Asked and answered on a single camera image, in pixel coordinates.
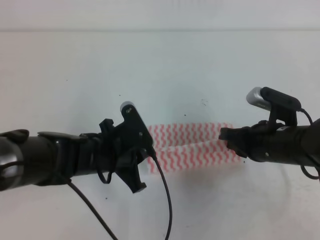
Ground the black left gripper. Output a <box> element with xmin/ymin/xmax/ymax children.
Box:
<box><xmin>74</xmin><ymin>119</ymin><xmax>147</xmax><ymax>194</ymax></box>

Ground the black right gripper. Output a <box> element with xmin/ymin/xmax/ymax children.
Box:
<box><xmin>218</xmin><ymin>121</ymin><xmax>300</xmax><ymax>165</ymax></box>

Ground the pink white wavy towel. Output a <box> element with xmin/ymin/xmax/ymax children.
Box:
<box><xmin>147</xmin><ymin>122</ymin><xmax>241</xmax><ymax>173</ymax></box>

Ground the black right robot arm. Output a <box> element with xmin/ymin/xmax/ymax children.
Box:
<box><xmin>218</xmin><ymin>120</ymin><xmax>320</xmax><ymax>168</ymax></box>

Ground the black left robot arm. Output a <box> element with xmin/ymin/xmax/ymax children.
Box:
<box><xmin>0</xmin><ymin>119</ymin><xmax>146</xmax><ymax>193</ymax></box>

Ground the black left camera cable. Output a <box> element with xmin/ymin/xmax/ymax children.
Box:
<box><xmin>67</xmin><ymin>147</ymin><xmax>173</xmax><ymax>240</ymax></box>

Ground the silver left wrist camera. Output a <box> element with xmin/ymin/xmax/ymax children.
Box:
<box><xmin>120</xmin><ymin>101</ymin><xmax>153</xmax><ymax>156</ymax></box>

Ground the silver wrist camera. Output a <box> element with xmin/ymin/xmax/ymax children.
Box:
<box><xmin>120</xmin><ymin>101</ymin><xmax>153</xmax><ymax>156</ymax></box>
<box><xmin>246</xmin><ymin>87</ymin><xmax>302</xmax><ymax>126</ymax></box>

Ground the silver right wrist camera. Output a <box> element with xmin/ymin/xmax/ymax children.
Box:
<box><xmin>246</xmin><ymin>87</ymin><xmax>302</xmax><ymax>126</ymax></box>

